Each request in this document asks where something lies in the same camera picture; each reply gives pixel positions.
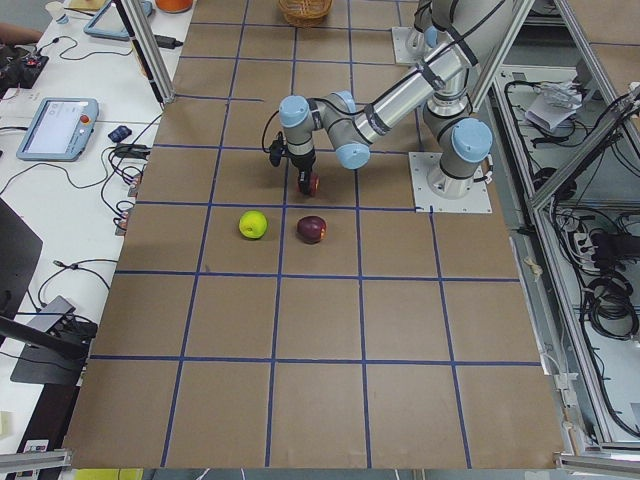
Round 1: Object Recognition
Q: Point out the aluminium frame post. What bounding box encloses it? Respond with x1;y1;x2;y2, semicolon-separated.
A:
113;0;175;105

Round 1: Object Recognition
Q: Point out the paper cup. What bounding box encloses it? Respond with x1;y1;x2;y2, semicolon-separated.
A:
45;1;69;25

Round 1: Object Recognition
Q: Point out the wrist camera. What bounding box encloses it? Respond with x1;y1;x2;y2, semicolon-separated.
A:
268;132;286;167

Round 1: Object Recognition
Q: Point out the white paper stack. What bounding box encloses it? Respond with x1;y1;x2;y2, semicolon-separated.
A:
525;81;583;132

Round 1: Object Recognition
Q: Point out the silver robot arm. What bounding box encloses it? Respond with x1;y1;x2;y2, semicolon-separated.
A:
265;1;514;199
413;0;438;51

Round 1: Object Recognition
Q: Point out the black monitor stand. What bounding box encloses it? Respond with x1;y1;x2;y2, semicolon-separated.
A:
0;197;97;386

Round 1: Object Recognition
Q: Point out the teach pendant tablet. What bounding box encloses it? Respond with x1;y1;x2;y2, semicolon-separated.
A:
16;97;100;162

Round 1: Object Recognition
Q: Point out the orange object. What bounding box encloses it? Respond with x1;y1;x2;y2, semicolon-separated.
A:
155;0;194;14

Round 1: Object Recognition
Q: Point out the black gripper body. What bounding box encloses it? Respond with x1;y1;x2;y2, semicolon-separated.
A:
291;153;314;172

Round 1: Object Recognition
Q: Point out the red striped apple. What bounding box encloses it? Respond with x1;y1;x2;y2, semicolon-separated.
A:
304;172;319;197

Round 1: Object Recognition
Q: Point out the green apple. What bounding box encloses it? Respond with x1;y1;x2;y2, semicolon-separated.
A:
238;210;268;240

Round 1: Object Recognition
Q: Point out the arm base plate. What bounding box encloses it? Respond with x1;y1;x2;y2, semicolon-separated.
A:
391;26;430;65
409;152;493;214

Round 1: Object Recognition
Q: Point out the black power strip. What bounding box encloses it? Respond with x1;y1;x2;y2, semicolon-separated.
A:
591;232;640;262

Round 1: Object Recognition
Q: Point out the dark red apple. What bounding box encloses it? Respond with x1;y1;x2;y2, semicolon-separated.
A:
296;215;327;244

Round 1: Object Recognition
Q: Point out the wicker basket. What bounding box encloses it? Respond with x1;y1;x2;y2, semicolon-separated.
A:
278;0;333;28

